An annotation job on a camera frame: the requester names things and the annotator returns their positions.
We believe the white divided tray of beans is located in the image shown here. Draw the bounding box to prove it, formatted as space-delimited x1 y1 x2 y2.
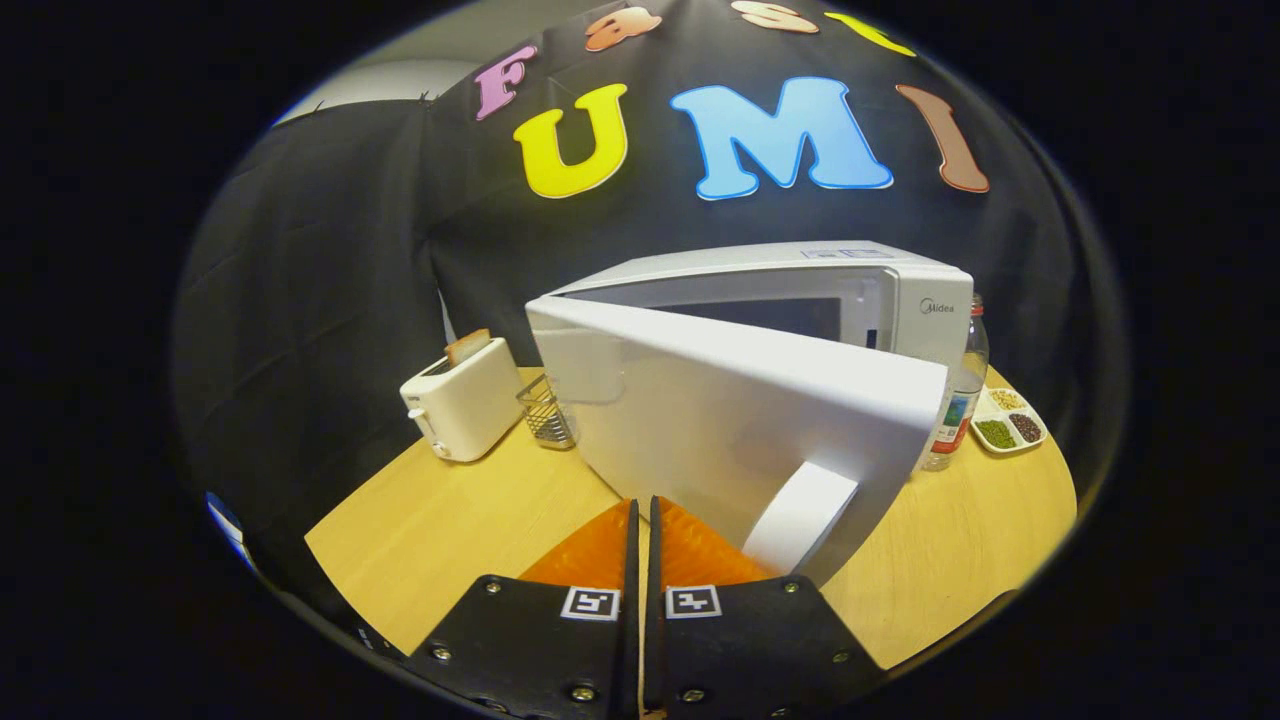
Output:
970 387 1048 455

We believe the white toaster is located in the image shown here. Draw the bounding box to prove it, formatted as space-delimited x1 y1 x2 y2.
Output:
400 337 526 463

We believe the wire mesh holder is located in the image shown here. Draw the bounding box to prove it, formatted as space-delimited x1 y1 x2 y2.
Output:
516 373 578 451

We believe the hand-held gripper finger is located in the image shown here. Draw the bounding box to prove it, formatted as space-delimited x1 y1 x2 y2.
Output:
405 497 641 720
645 495 886 720

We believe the clear plastic bottle red label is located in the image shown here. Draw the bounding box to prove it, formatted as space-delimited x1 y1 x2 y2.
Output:
920 293 991 472

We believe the white microwave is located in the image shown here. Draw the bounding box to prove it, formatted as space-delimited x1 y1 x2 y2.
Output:
525 240 975 589

